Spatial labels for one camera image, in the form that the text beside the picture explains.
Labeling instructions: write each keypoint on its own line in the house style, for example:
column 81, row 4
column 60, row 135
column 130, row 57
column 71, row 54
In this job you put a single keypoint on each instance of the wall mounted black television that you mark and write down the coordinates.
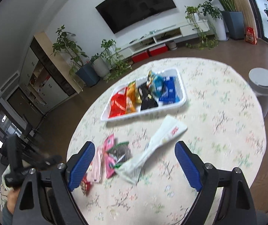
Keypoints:
column 120, row 14

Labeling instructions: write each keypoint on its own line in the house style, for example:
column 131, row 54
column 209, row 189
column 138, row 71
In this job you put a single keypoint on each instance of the red storage box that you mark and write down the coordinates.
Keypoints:
column 140, row 56
column 157, row 50

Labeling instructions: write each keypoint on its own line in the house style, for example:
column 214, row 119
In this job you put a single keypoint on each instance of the pink snack packet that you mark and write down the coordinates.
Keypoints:
column 109, row 160

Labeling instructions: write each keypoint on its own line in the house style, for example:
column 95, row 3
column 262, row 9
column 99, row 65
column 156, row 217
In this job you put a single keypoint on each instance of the red storage box right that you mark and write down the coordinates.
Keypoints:
column 157, row 50

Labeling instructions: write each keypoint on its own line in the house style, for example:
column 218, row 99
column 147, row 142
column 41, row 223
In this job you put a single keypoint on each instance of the dark blue planter plant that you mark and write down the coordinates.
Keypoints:
column 66, row 45
column 233, row 19

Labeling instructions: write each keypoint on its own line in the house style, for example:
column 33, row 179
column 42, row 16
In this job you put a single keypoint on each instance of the floral round tablecloth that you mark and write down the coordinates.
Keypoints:
column 225, row 127

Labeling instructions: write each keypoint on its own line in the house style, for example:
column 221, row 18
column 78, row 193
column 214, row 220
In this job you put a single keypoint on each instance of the white planter plant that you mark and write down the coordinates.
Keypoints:
column 116, row 63
column 208, row 22

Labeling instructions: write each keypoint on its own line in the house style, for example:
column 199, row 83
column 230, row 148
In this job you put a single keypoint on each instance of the black snack bag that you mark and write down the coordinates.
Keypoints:
column 148, row 101

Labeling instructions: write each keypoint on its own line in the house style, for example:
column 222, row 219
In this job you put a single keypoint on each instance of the white long snack pouch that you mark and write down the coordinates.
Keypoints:
column 169, row 130

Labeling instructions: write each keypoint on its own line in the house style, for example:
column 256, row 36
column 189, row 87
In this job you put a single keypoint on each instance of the person's left hand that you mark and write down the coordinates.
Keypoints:
column 12, row 199

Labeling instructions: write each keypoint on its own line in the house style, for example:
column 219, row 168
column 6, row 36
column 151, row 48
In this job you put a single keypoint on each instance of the red gold star snack bag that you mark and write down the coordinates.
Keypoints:
column 85, row 185

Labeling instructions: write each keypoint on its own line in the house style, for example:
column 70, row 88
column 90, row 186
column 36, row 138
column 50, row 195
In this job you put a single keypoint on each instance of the white planter plant right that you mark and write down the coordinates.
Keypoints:
column 208, row 22

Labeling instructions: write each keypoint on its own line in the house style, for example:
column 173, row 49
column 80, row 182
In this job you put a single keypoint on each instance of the dark blue snack bag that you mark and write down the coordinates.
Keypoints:
column 169, row 95

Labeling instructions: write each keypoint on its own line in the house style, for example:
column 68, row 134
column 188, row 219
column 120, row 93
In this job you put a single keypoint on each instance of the green black snack packet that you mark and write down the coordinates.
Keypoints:
column 119, row 154

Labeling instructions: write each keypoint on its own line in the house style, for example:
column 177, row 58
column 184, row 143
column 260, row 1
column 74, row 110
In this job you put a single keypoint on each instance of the red gift bag on floor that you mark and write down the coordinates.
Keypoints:
column 251, row 36

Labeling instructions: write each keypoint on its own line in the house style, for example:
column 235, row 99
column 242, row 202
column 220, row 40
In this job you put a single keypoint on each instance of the dark blue planter plant right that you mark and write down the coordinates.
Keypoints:
column 233, row 19

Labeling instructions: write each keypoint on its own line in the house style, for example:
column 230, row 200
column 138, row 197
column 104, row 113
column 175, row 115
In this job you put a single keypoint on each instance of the dark blue planter plant left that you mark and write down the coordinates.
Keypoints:
column 66, row 45

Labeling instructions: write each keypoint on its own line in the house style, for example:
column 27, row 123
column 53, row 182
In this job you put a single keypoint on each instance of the small white pot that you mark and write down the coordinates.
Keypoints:
column 172, row 45

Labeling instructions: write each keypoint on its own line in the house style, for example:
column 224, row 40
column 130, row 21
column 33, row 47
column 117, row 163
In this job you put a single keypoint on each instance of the white trash bin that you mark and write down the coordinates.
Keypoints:
column 258, row 81

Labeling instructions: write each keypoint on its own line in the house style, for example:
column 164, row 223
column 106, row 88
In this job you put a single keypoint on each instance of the white planter plant left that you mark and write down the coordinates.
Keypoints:
column 116, row 63

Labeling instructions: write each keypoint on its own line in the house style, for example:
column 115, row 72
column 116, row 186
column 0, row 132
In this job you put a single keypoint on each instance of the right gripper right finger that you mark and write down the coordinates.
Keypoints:
column 191, row 165

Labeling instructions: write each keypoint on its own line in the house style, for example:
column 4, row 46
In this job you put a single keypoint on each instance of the light blue snack bag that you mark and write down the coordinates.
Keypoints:
column 155, row 84

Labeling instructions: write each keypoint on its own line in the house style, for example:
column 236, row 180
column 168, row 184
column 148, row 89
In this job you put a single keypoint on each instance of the pale pink snack pouch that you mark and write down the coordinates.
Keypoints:
column 95, row 173

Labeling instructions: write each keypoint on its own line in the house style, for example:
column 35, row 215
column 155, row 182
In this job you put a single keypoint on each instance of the red storage box left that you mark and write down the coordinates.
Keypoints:
column 140, row 56

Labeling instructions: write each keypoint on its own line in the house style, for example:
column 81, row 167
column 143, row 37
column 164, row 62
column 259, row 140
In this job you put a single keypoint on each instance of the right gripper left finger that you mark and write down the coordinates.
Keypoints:
column 78, row 164

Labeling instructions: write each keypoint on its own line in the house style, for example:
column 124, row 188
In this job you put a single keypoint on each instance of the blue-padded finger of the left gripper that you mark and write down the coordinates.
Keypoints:
column 48, row 162

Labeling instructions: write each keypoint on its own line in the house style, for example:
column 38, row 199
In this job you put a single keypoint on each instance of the white plastic tray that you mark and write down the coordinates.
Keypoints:
column 180, row 90

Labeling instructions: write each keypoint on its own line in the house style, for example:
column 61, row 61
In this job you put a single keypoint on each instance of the white TV console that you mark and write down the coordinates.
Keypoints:
column 162, row 36

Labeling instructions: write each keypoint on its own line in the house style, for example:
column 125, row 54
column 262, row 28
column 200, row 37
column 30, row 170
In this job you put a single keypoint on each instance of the orange cartoon snack bag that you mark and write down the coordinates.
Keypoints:
column 130, row 98

